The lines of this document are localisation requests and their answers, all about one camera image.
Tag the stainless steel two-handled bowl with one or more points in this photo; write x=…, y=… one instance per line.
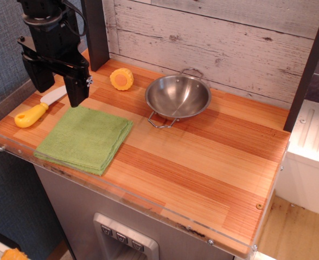
x=178, y=97

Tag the dark vertical post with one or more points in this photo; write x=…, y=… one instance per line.
x=301, y=91
x=97, y=43

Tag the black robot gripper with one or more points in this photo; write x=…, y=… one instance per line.
x=52, y=48

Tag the yellow-handled toy knife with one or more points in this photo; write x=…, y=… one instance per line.
x=29, y=117

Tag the grey toy fridge cabinet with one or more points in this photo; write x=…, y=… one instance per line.
x=98, y=227

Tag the yellow toy corn piece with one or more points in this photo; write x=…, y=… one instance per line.
x=122, y=79

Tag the clear acrylic edge guard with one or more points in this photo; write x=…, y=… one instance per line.
x=215, y=189

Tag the dark right vertical post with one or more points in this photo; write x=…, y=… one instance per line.
x=301, y=91

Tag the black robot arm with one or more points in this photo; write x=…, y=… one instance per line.
x=51, y=10

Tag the green folded cloth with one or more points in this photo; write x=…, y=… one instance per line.
x=85, y=139

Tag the white toy sink unit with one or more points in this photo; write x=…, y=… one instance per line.
x=298, y=181

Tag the dark left vertical post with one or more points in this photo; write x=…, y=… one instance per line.
x=97, y=43

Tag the yellow object bottom left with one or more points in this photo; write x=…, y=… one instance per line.
x=14, y=254

